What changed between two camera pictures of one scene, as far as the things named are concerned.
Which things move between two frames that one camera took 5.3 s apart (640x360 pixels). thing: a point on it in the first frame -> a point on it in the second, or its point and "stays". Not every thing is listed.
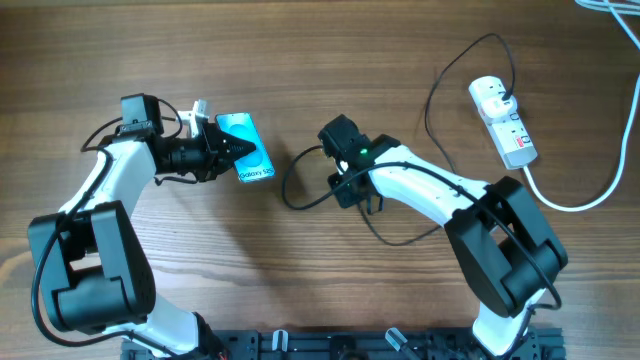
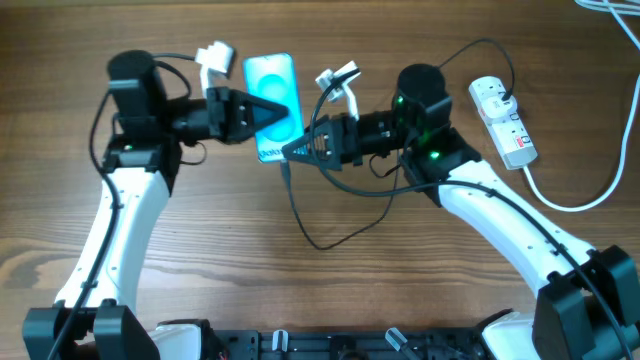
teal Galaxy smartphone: (257, 165) -> (273, 77)
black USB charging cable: (403, 242) -> (505, 96)
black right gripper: (346, 198) -> (340, 141)
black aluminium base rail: (415, 344) stays
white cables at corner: (629, 7) stays
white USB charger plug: (495, 107) stays
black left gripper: (216, 160) -> (224, 117)
